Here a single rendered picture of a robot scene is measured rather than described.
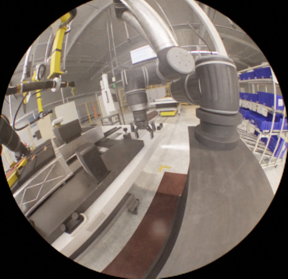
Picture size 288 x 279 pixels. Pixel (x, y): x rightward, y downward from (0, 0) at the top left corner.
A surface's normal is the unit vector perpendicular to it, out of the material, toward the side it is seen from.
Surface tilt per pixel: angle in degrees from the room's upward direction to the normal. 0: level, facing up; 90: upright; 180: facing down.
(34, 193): 90
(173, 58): 90
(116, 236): 0
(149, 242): 0
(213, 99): 90
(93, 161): 90
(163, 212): 0
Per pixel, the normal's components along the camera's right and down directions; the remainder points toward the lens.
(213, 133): -0.79, 0.36
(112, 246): -0.18, -0.90
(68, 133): 0.88, 0.04
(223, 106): -0.59, 0.41
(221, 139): -0.37, -0.67
